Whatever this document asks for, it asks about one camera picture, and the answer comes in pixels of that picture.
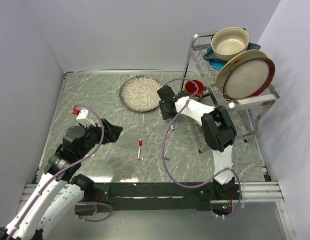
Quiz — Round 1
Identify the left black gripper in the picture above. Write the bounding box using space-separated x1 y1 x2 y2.
77 117 122 159

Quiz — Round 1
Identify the white pen green tip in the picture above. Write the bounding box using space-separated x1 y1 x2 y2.
168 118 175 131

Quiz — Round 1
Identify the white pen red tip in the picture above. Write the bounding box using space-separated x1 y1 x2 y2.
137 146 142 161

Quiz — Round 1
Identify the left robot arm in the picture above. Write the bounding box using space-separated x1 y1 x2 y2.
0 117 123 240

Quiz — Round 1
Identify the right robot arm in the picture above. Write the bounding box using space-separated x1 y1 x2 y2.
157 85 237 199

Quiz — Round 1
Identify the red skull mug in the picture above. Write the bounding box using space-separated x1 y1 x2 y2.
185 79 210 101

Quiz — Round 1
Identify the speckled round plate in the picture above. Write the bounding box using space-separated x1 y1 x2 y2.
119 75 162 113

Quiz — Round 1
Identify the metal dish rack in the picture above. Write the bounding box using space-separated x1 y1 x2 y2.
182 31 280 143

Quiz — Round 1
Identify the blue dish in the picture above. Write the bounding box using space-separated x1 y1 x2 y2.
203 42 261 70

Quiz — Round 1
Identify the beige dinner plate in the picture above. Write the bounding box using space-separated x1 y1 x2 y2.
216 49 268 89

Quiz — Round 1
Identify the black base beam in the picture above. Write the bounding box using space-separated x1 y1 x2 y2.
69 182 245 216

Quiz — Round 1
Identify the large beige bowl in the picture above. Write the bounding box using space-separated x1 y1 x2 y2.
211 27 250 62

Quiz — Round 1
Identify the red rimmed plate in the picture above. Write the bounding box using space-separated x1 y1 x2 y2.
223 57 276 100

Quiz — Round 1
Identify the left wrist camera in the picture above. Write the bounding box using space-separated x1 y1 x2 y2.
72 108 95 127

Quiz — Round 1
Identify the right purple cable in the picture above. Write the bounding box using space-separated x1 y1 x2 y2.
161 77 243 218

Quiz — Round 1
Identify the purple cable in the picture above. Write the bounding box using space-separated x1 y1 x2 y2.
161 77 243 218
4 104 113 240

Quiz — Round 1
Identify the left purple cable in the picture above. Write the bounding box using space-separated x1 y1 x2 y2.
4 104 113 240

